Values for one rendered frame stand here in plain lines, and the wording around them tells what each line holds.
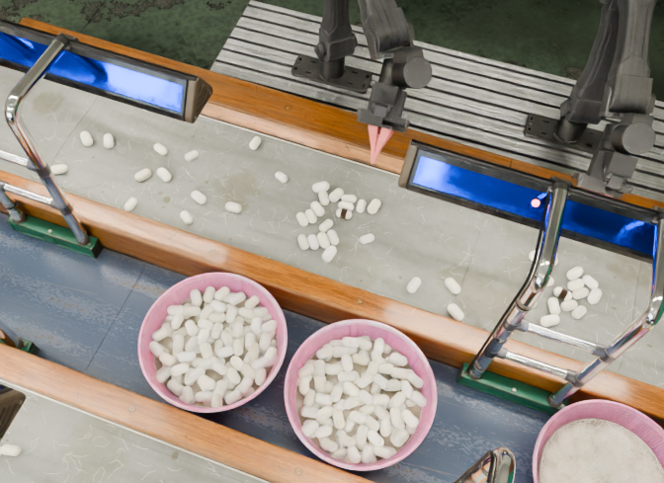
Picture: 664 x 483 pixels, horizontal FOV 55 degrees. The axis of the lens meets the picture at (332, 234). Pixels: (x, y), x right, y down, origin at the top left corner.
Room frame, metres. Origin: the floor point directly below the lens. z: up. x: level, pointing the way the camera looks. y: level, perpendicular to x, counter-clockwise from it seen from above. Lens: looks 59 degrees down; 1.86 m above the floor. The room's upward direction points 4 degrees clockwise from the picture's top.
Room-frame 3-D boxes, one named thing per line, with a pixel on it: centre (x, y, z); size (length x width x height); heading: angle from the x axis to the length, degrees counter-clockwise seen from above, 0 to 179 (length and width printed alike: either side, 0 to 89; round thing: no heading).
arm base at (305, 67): (1.19, 0.03, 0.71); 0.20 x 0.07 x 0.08; 76
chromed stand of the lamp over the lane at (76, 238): (0.73, 0.55, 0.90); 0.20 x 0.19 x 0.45; 74
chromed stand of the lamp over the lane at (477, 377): (0.46, -0.38, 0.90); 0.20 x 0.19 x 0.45; 74
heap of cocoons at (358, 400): (0.34, -0.07, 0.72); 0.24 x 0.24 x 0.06
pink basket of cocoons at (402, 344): (0.34, -0.07, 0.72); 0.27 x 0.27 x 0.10
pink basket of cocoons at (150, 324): (0.42, 0.20, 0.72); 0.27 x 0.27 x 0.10
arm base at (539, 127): (1.04, -0.55, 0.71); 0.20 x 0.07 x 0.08; 76
